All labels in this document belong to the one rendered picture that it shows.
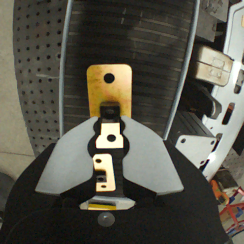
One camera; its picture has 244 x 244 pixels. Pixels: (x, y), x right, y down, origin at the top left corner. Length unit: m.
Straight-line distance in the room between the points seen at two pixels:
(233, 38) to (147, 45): 0.31
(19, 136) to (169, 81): 1.86
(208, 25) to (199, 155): 0.25
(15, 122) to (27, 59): 1.22
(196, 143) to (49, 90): 0.60
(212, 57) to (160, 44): 0.15
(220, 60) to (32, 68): 0.67
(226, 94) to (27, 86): 0.76
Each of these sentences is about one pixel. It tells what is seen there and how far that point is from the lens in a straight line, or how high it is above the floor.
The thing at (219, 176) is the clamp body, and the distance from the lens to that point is 0.72.
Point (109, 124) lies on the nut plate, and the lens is 0.15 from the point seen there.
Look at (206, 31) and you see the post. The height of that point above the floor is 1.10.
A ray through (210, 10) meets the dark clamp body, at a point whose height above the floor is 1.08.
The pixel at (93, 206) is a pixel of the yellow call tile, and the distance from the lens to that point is 0.34.
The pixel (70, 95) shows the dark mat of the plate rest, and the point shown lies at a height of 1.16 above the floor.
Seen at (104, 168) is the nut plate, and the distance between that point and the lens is 0.24.
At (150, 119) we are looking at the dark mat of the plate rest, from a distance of 0.20.
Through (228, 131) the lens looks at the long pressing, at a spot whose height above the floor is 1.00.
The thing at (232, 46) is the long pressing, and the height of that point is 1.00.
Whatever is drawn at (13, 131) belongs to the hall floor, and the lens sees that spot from 1.96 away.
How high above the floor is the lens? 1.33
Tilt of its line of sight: 62 degrees down
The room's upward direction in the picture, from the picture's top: 174 degrees clockwise
